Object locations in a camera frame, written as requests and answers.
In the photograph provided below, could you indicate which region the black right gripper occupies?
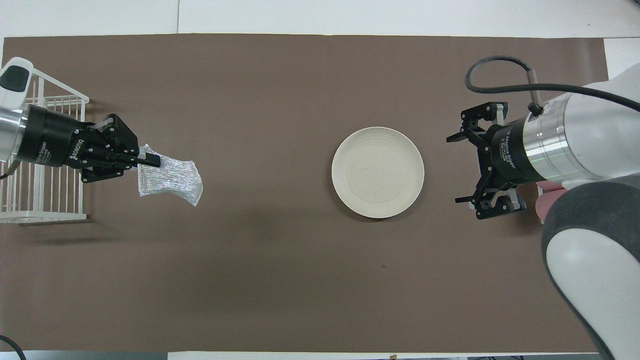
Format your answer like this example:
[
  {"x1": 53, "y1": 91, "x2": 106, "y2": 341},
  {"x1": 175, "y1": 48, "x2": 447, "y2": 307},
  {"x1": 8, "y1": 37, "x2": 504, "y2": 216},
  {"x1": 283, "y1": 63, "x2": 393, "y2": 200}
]
[{"x1": 446, "y1": 101, "x2": 539, "y2": 221}]

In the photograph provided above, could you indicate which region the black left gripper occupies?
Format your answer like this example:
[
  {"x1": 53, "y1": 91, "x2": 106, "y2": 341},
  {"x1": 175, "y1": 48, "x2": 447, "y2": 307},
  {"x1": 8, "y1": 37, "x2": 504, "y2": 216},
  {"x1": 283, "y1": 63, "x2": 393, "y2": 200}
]
[{"x1": 19, "y1": 104, "x2": 161, "y2": 184}]

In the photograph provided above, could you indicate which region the clear crinkly packet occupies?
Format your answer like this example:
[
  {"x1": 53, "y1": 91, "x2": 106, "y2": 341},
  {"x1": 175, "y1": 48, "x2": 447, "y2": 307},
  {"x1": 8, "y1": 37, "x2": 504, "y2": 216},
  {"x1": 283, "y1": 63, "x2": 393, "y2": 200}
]
[{"x1": 137, "y1": 144, "x2": 204, "y2": 207}]

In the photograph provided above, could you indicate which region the cream round plate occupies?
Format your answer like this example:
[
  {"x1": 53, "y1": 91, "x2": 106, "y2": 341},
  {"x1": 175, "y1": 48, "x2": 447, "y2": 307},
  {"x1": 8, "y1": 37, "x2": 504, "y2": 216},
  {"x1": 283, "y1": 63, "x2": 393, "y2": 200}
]
[{"x1": 331, "y1": 126, "x2": 425, "y2": 219}]

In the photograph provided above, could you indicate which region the brown table mat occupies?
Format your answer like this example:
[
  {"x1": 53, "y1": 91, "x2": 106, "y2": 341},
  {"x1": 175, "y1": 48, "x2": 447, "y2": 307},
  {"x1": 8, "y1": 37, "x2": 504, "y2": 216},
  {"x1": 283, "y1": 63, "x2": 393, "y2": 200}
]
[{"x1": 0, "y1": 34, "x2": 626, "y2": 353}]

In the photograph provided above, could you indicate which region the white wire dish rack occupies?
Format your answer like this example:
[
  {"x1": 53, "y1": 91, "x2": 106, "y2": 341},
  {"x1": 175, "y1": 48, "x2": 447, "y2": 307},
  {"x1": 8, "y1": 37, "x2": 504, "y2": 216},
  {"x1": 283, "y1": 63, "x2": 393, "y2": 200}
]
[{"x1": 0, "y1": 67, "x2": 90, "y2": 224}]

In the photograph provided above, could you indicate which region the black loose cable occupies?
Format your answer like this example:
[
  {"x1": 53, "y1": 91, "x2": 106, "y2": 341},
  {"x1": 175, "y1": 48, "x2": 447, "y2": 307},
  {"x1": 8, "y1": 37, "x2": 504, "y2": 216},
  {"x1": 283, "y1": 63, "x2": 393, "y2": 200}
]
[{"x1": 0, "y1": 334, "x2": 27, "y2": 360}]

